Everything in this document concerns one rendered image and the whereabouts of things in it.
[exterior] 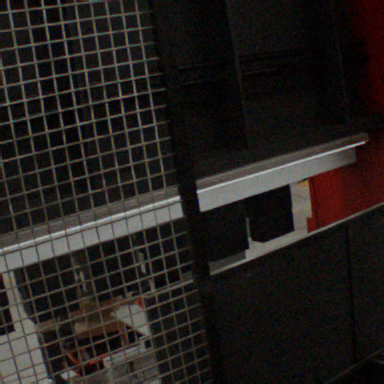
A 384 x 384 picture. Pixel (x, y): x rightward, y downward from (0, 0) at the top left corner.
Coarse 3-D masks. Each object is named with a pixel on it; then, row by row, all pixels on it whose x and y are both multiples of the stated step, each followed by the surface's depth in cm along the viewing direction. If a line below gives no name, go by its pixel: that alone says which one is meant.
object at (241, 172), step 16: (320, 144) 189; (336, 144) 190; (352, 144) 194; (272, 160) 176; (288, 160) 180; (208, 176) 166; (224, 176) 167; (240, 176) 170; (160, 192) 157; (176, 192) 159; (112, 208) 150; (128, 208) 152; (16, 240) 137
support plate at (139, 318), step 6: (132, 306) 214; (138, 306) 213; (120, 312) 210; (126, 312) 209; (132, 312) 209; (138, 312) 208; (114, 318) 208; (126, 318) 204; (138, 318) 203; (144, 318) 202; (126, 324) 201; (138, 324) 198; (138, 330) 194; (144, 330) 192
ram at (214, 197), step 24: (288, 168) 207; (312, 168) 213; (216, 192) 191; (240, 192) 197; (120, 216) 174; (144, 216) 178; (168, 216) 183; (72, 240) 167; (96, 240) 171; (0, 264) 155
